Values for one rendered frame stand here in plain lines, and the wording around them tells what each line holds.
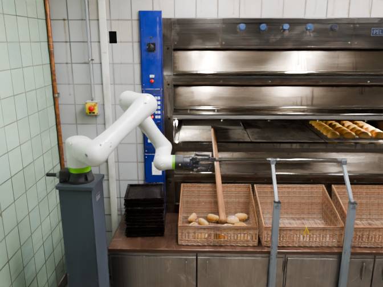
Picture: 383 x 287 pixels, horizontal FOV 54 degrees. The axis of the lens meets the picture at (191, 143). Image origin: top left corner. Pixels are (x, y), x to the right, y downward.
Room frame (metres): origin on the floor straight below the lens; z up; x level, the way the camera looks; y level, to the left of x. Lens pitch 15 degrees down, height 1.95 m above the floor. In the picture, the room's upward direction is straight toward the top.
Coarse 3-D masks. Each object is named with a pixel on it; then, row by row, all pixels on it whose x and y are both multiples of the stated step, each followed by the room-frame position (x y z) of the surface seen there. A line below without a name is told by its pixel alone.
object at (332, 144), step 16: (176, 144) 2.81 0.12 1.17; (192, 144) 2.81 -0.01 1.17; (208, 144) 2.81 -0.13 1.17; (224, 144) 2.80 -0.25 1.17; (240, 144) 2.80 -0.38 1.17; (256, 144) 2.80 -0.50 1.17; (272, 144) 2.79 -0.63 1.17; (288, 144) 2.79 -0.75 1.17; (304, 144) 2.79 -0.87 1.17; (320, 144) 2.79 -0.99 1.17; (336, 144) 2.78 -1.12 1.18; (352, 144) 2.78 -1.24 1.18; (368, 144) 2.78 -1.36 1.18
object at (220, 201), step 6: (216, 144) 2.67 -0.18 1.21; (216, 150) 2.50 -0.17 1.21; (216, 156) 2.36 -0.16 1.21; (216, 162) 2.24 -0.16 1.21; (216, 168) 2.13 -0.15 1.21; (216, 174) 2.03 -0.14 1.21; (216, 180) 1.95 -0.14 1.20; (222, 192) 1.77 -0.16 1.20; (222, 198) 1.69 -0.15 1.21; (222, 204) 1.62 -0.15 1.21; (222, 210) 1.55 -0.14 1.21; (222, 216) 1.49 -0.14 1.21; (222, 222) 1.47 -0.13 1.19
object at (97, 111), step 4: (88, 100) 2.81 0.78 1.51; (96, 100) 2.81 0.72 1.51; (88, 104) 2.75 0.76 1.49; (92, 104) 2.75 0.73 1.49; (96, 104) 2.75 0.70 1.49; (96, 108) 2.75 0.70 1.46; (100, 108) 2.81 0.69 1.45; (88, 112) 2.75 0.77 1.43; (92, 112) 2.75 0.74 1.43; (96, 112) 2.75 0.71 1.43; (100, 112) 2.81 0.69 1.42
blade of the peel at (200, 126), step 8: (184, 120) 3.63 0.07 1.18; (192, 120) 3.63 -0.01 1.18; (200, 120) 3.63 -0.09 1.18; (184, 128) 3.28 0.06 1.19; (192, 128) 3.27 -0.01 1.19; (200, 128) 3.27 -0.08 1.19; (208, 128) 3.27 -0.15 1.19; (216, 128) 3.27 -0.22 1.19; (224, 128) 3.27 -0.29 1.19; (232, 128) 3.26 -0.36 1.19; (240, 128) 3.26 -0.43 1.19
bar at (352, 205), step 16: (208, 160) 2.43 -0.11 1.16; (224, 160) 2.43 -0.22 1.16; (240, 160) 2.43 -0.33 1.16; (256, 160) 2.42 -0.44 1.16; (272, 160) 2.41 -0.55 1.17; (288, 160) 2.42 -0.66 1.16; (304, 160) 2.42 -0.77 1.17; (320, 160) 2.42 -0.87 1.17; (336, 160) 2.41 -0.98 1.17; (272, 176) 2.35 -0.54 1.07; (352, 208) 2.19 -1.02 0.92; (272, 224) 2.21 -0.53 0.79; (352, 224) 2.19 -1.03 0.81; (272, 240) 2.20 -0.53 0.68; (272, 256) 2.20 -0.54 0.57; (272, 272) 2.20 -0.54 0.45
